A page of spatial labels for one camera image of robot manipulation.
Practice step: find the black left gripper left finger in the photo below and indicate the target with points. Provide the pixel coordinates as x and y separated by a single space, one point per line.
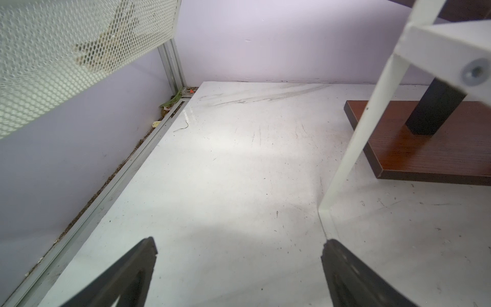
125 283

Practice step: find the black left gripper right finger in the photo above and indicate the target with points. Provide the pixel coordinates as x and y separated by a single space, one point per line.
352 283

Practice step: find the white mesh wall rack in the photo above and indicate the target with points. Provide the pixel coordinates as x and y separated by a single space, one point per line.
53 50

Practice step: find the aluminium frame rails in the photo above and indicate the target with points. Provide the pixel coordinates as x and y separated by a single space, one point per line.
61 173

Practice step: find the brown wooden stepped stand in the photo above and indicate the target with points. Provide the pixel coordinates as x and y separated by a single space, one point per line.
428 118

